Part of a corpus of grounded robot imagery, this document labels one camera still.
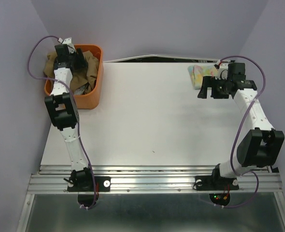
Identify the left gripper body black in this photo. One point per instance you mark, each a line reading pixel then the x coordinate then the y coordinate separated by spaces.
pixel 78 63

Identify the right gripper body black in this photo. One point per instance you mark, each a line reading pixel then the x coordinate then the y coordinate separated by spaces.
pixel 222 83

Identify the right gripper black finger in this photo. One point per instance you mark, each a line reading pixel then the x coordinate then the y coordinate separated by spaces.
pixel 207 82
pixel 215 91

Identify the pastel floral skirt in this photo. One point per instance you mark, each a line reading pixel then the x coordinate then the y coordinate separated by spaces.
pixel 197 72

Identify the khaki brown skirt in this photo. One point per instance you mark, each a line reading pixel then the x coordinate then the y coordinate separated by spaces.
pixel 80 77

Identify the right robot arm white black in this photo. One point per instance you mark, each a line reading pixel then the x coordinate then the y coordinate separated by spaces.
pixel 261 144

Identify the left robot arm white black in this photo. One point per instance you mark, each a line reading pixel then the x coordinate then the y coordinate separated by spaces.
pixel 64 115

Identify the white patterned garment in basket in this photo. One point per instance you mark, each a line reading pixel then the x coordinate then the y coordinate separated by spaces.
pixel 81 90

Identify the orange plastic basket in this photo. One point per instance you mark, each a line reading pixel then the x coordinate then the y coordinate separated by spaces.
pixel 91 100

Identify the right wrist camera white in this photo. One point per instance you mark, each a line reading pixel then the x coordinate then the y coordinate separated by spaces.
pixel 222 72

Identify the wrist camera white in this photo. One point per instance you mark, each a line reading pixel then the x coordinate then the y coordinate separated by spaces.
pixel 69 44
pixel 222 72

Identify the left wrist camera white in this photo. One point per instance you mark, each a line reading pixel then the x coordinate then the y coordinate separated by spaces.
pixel 69 44

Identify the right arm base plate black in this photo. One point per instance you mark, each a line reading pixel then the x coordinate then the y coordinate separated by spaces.
pixel 208 183

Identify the aluminium right side rail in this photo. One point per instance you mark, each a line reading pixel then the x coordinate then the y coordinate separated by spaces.
pixel 246 152

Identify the aluminium front rail frame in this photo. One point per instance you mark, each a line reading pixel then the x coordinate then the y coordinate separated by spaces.
pixel 149 179

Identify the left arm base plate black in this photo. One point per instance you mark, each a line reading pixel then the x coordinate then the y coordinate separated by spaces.
pixel 102 184

